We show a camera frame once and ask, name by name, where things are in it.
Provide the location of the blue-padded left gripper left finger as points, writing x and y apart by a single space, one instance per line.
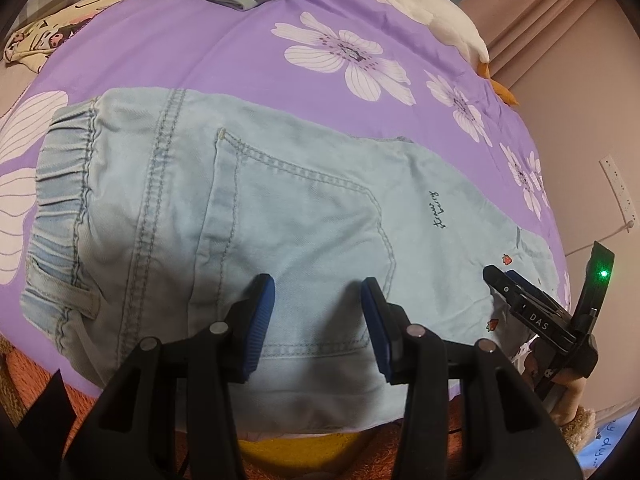
248 320

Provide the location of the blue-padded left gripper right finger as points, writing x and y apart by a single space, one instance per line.
384 331

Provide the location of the light blue strawberry denim pants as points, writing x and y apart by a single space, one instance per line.
156 208

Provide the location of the right hand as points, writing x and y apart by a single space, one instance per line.
565 408

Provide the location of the purple floral bed sheet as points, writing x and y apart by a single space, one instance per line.
357 66

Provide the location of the white goose plush toy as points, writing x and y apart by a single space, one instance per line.
452 26

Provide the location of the pink curtain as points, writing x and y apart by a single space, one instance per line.
518 33

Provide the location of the cream cartoon print garment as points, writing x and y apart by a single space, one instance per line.
33 44

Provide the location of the white wall power strip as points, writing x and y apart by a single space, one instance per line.
620 191

